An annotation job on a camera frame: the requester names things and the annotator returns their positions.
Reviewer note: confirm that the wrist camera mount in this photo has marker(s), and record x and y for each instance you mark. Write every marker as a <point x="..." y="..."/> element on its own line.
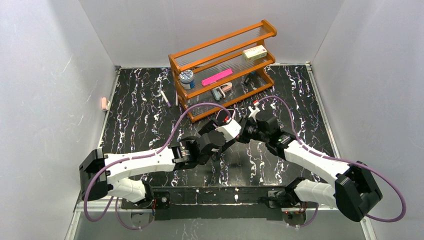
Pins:
<point x="253" y="110"/>
<point x="230" y="130"/>

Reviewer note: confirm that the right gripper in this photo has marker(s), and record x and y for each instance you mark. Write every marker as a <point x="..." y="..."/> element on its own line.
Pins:
<point x="245" y="127"/>

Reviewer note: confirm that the pink wall hook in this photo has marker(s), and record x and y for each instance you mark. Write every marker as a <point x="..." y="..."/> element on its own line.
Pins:
<point x="105" y="104"/>

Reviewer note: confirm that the pink and blue stapler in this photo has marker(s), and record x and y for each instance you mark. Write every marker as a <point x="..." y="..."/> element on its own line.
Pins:
<point x="219" y="93"/>

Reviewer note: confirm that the orange wooden shelf rack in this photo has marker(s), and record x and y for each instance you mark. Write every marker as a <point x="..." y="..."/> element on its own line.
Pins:
<point x="216" y="70"/>

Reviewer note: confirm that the blue lidded jar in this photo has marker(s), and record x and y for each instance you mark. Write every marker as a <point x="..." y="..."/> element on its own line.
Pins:
<point x="187" y="79"/>

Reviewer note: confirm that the purple white pen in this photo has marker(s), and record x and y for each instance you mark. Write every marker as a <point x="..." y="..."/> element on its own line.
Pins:
<point x="165" y="99"/>

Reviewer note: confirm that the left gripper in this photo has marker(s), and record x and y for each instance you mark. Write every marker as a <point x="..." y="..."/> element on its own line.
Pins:
<point x="213" y="126"/>

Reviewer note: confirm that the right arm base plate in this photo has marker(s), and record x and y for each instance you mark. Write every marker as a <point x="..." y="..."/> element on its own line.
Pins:
<point x="281" y="200"/>

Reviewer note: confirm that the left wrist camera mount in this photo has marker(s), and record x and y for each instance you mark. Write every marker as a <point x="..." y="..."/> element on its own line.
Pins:
<point x="230" y="130"/>

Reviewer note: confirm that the aluminium front frame rail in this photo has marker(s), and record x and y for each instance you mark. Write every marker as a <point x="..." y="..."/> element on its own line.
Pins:
<point x="214" y="213"/>

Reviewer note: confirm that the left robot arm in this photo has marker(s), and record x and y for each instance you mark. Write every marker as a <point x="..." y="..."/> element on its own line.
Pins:
<point x="110" y="174"/>

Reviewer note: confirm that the pink flat bar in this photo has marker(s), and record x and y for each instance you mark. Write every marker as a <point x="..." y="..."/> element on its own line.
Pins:
<point x="216" y="77"/>

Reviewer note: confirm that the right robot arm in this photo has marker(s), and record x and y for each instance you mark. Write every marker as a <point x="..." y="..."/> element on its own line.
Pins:
<point x="349" y="187"/>

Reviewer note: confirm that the cream rectangular box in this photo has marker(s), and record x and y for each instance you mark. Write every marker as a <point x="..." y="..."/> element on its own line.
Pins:
<point x="254" y="53"/>

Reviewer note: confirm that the white marker pen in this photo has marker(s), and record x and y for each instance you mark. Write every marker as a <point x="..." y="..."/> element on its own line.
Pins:
<point x="176" y="98"/>

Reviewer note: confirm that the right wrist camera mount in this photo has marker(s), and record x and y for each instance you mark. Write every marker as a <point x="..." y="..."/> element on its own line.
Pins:
<point x="253" y="110"/>

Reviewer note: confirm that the small black clip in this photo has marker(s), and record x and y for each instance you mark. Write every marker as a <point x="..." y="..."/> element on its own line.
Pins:
<point x="248" y="78"/>

